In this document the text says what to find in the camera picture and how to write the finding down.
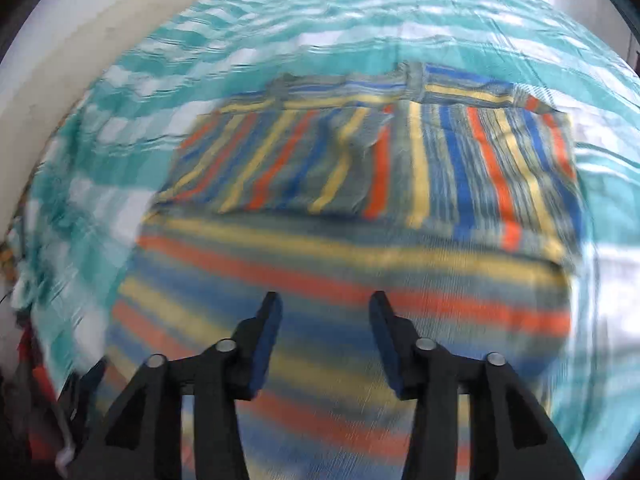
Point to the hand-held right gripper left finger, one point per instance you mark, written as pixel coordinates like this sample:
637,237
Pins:
260,345

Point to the teal checked bed cover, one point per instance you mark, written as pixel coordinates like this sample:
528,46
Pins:
125,110

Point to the orange patterned cloth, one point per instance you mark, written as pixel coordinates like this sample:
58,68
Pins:
6,260

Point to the striped t-shirt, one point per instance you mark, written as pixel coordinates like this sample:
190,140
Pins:
350,220

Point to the cream headboard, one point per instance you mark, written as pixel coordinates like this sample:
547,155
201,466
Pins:
75,50

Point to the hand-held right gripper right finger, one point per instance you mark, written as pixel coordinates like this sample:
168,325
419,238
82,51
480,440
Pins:
392,345

